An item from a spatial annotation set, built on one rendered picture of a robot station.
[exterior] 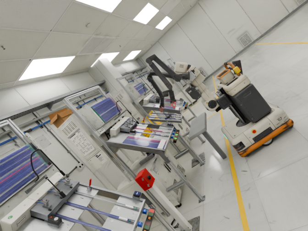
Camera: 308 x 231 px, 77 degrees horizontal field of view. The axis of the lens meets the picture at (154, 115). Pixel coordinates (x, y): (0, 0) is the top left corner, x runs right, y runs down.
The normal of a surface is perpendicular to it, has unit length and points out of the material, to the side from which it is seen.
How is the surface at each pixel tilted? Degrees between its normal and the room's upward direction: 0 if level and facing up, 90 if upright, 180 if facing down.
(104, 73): 90
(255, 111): 90
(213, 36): 90
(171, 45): 90
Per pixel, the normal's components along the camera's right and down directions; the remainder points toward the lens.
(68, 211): 0.09, -0.93
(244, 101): -0.11, 0.22
